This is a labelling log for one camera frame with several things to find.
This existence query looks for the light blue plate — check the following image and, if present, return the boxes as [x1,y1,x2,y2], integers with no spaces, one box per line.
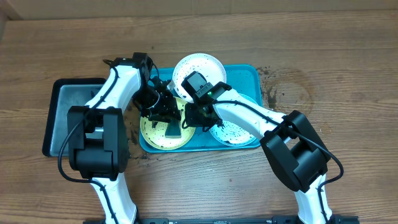
[208,93,262,147]

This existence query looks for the yellow-green plate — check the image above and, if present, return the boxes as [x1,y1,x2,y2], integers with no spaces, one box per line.
[139,96,197,151]

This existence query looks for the dark green sponge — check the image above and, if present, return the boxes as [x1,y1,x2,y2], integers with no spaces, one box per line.
[165,120,182,139]

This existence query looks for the white plate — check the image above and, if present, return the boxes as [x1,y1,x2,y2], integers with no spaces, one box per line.
[172,53,227,103]

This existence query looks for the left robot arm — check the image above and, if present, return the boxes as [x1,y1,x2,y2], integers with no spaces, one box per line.
[60,52,181,223]

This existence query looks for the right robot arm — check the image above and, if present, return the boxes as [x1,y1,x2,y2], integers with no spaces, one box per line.
[181,72,333,223]

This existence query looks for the blue plastic tray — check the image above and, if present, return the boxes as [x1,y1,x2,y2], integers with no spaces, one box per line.
[139,64,262,153]

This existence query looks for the black water tray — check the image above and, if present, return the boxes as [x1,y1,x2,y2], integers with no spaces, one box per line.
[42,78,106,157]

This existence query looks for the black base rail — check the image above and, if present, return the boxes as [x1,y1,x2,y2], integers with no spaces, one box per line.
[83,215,360,224]

